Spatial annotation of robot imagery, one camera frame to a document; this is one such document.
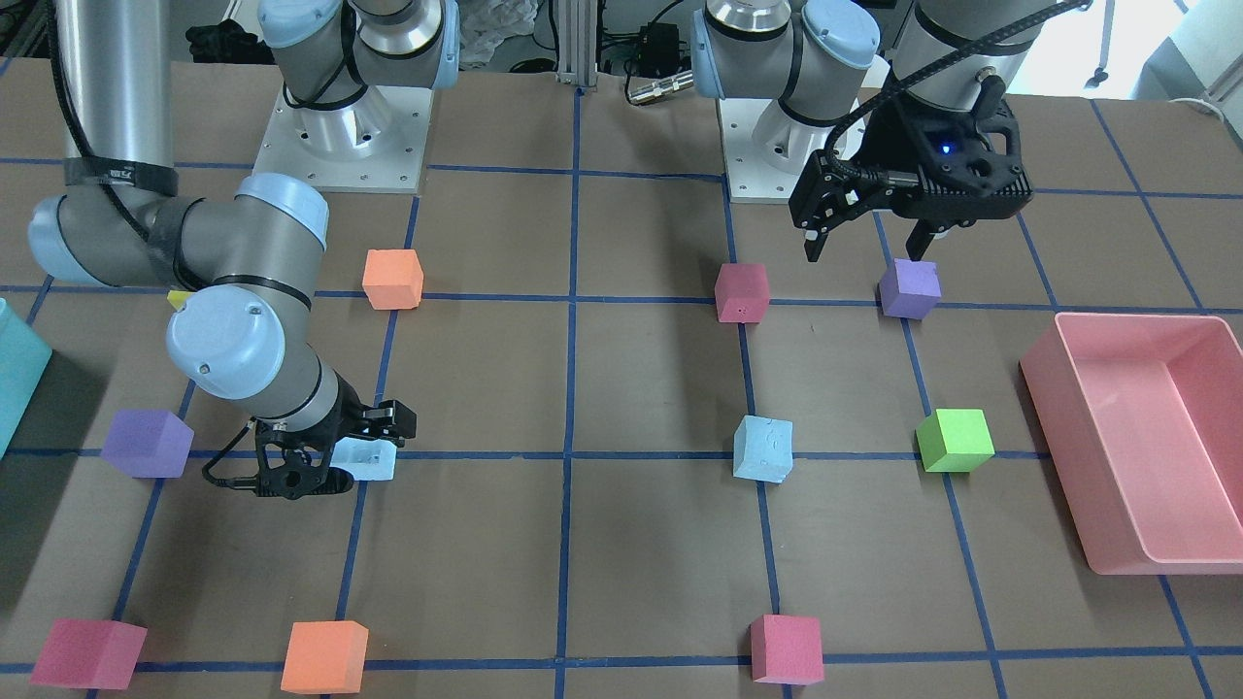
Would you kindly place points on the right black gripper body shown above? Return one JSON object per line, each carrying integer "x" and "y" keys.
{"x": 347, "y": 417}

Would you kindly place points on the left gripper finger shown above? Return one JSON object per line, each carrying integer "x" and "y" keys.
{"x": 921, "y": 237}
{"x": 815, "y": 241}

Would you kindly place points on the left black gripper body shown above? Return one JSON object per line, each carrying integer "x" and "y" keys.
{"x": 898, "y": 146}

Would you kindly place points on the light blue block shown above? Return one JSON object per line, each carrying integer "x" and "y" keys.
{"x": 763, "y": 449}
{"x": 365, "y": 460}

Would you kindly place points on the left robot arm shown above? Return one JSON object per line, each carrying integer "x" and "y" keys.
{"x": 812, "y": 60}

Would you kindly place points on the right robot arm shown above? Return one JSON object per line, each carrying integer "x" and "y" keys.
{"x": 252, "y": 263}

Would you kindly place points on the purple block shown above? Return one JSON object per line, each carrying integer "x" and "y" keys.
{"x": 148, "y": 443}
{"x": 910, "y": 289}

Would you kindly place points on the crimson block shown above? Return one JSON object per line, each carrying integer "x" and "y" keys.
{"x": 89, "y": 654}
{"x": 742, "y": 293}

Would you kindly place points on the orange block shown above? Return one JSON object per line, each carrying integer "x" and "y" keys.
{"x": 393, "y": 279}
{"x": 325, "y": 658}

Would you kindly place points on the yellow block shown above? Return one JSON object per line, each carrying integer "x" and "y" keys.
{"x": 178, "y": 299}

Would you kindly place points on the green block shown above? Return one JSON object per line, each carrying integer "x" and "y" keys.
{"x": 954, "y": 441}

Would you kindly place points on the cyan plastic bin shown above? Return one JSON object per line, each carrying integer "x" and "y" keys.
{"x": 24, "y": 358}

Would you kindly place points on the pink plastic bin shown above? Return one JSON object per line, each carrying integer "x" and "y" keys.
{"x": 1143, "y": 418}

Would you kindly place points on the pink block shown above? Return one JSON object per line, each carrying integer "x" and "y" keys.
{"x": 787, "y": 650}

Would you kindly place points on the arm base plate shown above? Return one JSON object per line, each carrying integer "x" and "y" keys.
{"x": 764, "y": 149}
{"x": 375, "y": 145}

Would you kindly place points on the aluminium frame post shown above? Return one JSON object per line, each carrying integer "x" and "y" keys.
{"x": 577, "y": 41}

